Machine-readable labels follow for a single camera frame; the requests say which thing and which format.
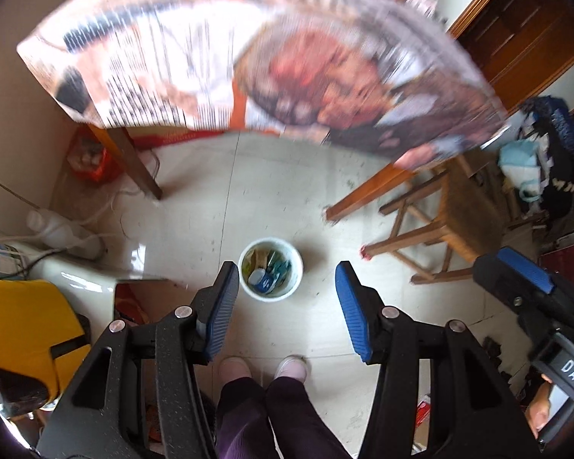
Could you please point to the white plastic bucket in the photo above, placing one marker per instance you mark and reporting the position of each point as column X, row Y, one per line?
column 294, row 279

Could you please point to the red plastic basket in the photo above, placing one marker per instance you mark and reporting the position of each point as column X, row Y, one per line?
column 93, row 155

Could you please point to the tan card box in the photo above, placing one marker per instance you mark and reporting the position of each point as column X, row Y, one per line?
column 260, row 257

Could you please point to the light blue bag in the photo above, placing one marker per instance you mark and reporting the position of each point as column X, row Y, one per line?
column 521, row 172

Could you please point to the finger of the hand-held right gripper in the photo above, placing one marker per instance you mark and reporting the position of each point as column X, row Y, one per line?
column 531, row 270
column 495, row 277

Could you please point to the person's leg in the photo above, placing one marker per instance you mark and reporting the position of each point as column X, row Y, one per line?
column 301, row 420
column 241, row 420

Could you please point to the wooden table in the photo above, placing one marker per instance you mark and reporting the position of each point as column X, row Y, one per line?
column 129, row 162

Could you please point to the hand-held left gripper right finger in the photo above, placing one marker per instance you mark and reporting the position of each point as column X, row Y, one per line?
column 356, row 311

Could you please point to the blue patterned cloth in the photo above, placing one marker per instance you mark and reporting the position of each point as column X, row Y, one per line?
column 559, row 119

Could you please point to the white power strip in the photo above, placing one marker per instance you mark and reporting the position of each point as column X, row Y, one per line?
column 60, row 232

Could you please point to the brown wooden door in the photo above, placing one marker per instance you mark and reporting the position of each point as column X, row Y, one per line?
column 526, row 24

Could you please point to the wooden stool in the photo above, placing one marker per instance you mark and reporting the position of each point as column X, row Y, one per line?
column 464, row 215

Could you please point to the person's left leg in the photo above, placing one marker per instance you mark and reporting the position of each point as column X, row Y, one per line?
column 241, row 420

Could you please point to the person's right hand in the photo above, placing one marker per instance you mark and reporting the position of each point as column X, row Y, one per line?
column 538, row 411

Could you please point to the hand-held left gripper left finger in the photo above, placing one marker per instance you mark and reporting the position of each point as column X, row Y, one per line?
column 220, row 306

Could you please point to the person's right leg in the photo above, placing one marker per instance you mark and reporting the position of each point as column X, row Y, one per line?
column 301, row 420

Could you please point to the white glossy appliance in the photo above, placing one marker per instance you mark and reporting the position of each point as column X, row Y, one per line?
column 91, row 279

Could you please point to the pink slipper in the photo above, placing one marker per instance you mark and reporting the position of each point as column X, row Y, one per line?
column 234, row 369
column 292, row 368

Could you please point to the printed tablecloth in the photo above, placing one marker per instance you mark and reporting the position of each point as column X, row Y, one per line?
column 229, row 43

